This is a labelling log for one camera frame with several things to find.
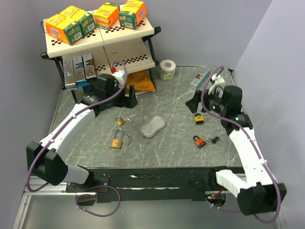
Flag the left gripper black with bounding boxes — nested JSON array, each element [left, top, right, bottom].
[[106, 83, 138, 109]]

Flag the orange black padlock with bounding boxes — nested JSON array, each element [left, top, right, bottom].
[[193, 135, 206, 149]]

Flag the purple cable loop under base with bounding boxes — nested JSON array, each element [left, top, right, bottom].
[[75, 186, 121, 218]]

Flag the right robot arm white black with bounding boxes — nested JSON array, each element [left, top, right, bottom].
[[185, 86, 287, 216]]

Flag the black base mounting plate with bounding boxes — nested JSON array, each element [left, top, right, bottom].
[[66, 166, 222, 203]]

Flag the toilet paper roll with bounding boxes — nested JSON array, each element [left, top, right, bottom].
[[159, 60, 176, 81]]

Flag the teal RO box on table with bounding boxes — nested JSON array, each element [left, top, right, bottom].
[[190, 67, 211, 90]]

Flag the key ring with keys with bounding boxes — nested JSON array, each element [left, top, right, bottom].
[[206, 135, 221, 145]]

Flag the dark RO box right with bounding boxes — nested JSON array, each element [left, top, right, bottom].
[[82, 52, 97, 84]]

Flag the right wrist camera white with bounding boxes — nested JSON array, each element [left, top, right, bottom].
[[208, 74, 225, 95]]

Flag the orange green sponge box right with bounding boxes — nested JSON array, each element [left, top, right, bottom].
[[119, 0, 147, 30]]

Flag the yellow green sponge box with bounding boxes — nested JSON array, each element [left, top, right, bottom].
[[60, 6, 96, 36]]

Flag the blue RO box middle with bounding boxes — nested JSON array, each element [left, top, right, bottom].
[[72, 56, 88, 88]]

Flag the large brass padlock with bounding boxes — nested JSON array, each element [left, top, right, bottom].
[[110, 128, 124, 149]]

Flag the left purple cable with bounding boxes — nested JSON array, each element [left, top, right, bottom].
[[25, 61, 131, 192]]

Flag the large brass padlock keys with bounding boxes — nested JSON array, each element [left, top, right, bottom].
[[127, 134, 132, 147]]

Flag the silver RO box left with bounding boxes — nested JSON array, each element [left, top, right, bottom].
[[63, 58, 77, 90]]

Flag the yellow honey dijon chip bag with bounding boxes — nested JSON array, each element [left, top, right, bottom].
[[126, 70, 156, 92]]

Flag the small brass padlock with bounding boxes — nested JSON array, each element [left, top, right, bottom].
[[115, 116, 125, 126]]

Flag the silver glitter sponge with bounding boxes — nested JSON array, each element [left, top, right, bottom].
[[140, 115, 166, 138]]

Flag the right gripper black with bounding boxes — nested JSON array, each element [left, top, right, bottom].
[[185, 86, 227, 116]]

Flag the white two-tier shelf rack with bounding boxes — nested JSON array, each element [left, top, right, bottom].
[[41, 18, 161, 79]]

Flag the orange sponge box open window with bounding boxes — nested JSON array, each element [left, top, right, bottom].
[[93, 2, 120, 29]]

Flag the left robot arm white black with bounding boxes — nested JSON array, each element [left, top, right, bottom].
[[26, 71, 138, 192]]

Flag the orange sponge box front left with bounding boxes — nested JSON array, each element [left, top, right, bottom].
[[45, 14, 84, 45]]

